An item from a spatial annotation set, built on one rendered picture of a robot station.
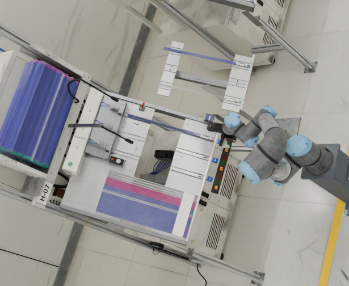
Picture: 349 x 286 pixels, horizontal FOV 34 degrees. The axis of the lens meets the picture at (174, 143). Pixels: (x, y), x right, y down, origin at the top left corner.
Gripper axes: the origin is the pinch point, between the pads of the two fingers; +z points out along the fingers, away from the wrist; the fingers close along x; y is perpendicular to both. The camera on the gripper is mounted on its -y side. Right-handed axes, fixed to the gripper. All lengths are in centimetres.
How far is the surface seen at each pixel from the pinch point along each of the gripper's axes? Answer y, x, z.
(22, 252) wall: -125, -89, 165
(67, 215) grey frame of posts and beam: -69, -63, 15
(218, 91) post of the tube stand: -8.9, 31.1, 16.8
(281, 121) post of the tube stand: 36, 43, 70
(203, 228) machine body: 5, -42, 62
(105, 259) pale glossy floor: -60, -75, 168
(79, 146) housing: -72, -27, 2
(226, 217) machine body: 18, -29, 75
